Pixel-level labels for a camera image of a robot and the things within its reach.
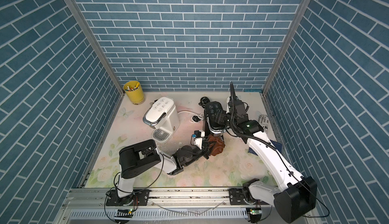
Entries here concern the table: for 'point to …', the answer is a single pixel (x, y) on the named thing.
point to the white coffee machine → (163, 116)
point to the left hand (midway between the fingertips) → (219, 145)
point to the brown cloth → (216, 144)
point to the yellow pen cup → (134, 90)
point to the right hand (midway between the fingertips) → (220, 116)
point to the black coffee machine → (210, 125)
